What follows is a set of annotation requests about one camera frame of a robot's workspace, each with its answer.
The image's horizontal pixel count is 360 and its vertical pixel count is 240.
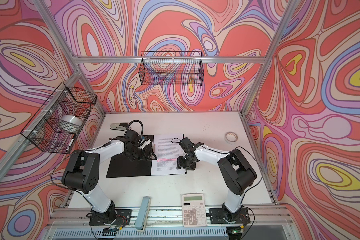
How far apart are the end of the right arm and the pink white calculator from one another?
148mm

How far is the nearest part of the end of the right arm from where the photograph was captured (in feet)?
2.25

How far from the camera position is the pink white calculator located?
72 centimetres
